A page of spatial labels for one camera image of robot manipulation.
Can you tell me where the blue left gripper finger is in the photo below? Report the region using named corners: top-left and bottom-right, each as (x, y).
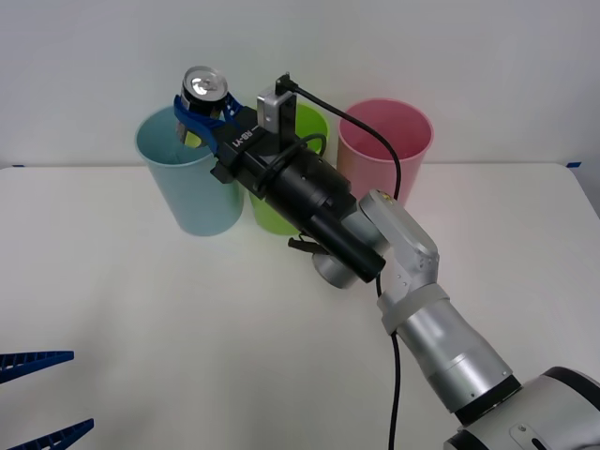
top-left (0, 350), bottom-right (75, 385)
top-left (11, 418), bottom-right (95, 450)

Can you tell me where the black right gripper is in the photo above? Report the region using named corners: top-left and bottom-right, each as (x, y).
top-left (172, 92), bottom-right (304, 196)

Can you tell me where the black drink can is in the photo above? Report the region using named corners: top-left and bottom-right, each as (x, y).
top-left (175, 65), bottom-right (230, 146)

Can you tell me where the pale blue plastic bin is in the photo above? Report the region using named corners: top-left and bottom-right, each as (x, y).
top-left (134, 105), bottom-right (245, 237)

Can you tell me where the green plastic bin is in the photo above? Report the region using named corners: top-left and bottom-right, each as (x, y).
top-left (247, 102), bottom-right (331, 236)

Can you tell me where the pink plastic bin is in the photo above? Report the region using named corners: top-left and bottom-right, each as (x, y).
top-left (335, 97), bottom-right (434, 207)

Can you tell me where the right arm wrist camera box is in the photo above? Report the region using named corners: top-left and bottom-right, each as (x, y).
top-left (256, 74), bottom-right (299, 142)

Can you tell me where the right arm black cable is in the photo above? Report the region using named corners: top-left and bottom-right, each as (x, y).
top-left (262, 72), bottom-right (404, 450)

